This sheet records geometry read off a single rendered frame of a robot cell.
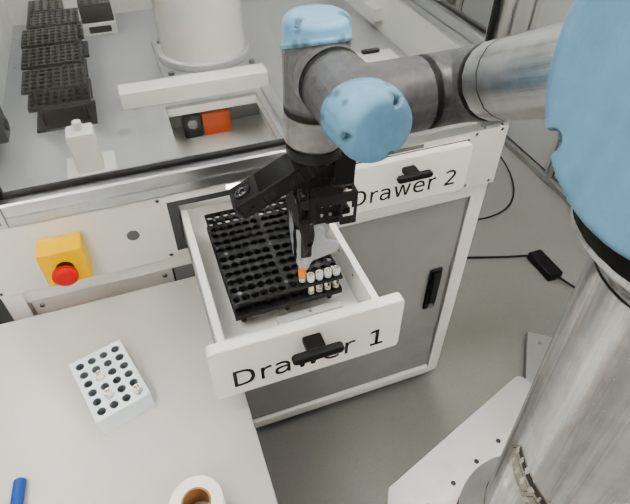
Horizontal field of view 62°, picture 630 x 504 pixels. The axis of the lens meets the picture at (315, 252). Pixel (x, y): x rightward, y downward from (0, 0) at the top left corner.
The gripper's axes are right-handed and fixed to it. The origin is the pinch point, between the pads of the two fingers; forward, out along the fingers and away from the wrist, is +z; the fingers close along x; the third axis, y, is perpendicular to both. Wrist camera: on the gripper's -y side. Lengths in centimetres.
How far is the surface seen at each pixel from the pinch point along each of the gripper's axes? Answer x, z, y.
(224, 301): 5.4, 11.6, -11.3
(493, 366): 26, 93, 75
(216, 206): 24.2, 6.4, -9.1
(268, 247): 9.3, 5.0, -2.6
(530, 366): 21, 90, 84
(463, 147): 23.7, 1.4, 40.5
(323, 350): -14.0, 3.9, -0.3
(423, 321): 27, 61, 44
